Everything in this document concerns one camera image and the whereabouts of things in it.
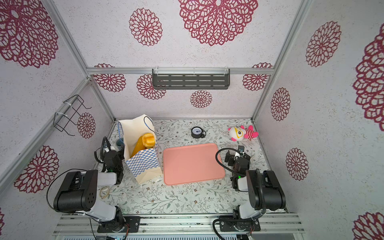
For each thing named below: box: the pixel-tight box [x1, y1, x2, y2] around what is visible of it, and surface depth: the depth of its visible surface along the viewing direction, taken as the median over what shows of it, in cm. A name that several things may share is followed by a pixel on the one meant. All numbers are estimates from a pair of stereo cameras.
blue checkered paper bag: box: [117, 114, 163, 184], surface depth 81 cm
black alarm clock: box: [190, 126, 207, 139], surface depth 112 cm
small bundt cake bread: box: [142, 133, 156, 148], surface depth 91 cm
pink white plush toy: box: [228, 125, 259, 142], surface depth 105 cm
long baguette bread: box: [130, 135, 147, 158], surface depth 93 cm
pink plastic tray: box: [163, 143, 225, 186], surface depth 94 cm
